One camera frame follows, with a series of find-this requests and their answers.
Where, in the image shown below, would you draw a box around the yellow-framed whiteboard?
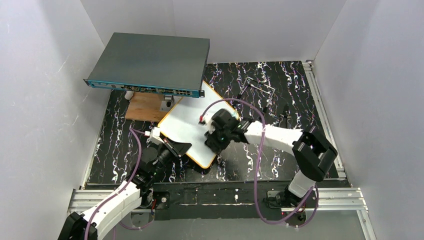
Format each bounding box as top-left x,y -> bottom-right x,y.
157,81 -> 222,169

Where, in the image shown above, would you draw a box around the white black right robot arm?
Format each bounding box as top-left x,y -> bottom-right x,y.
199,108 -> 338,207

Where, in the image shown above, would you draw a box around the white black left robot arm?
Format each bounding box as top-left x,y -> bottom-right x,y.
58,138 -> 192,240

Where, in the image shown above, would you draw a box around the plywood board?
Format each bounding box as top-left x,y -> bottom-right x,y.
125,92 -> 170,123

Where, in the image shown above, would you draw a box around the green white cylinder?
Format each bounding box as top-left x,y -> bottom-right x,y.
124,90 -> 134,101

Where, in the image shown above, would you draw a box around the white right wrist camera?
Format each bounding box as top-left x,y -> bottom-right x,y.
198,113 -> 215,133

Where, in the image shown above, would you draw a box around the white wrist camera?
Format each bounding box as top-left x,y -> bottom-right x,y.
144,127 -> 164,145
198,113 -> 215,133

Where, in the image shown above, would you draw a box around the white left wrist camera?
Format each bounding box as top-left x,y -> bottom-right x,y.
144,127 -> 164,145

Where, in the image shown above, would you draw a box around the grey metal stand bracket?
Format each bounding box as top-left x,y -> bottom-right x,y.
159,94 -> 182,112

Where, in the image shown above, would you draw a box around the black grey wire stripper pliers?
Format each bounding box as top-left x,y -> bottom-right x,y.
236,77 -> 276,114

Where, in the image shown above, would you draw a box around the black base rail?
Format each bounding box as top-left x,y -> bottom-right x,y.
69,178 -> 369,221

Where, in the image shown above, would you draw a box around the grey blue network switch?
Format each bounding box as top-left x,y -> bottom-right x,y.
84,32 -> 210,98

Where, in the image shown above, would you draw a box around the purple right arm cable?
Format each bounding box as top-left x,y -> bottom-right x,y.
198,97 -> 320,227

